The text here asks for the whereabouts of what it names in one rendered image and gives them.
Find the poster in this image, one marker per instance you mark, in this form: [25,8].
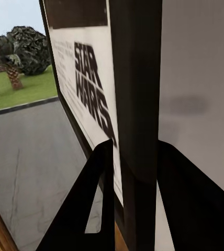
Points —
[106,60]

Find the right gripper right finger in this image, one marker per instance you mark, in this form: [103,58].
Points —
[193,203]

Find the door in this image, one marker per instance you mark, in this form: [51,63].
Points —
[40,155]

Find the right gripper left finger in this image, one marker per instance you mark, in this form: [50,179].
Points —
[67,230]

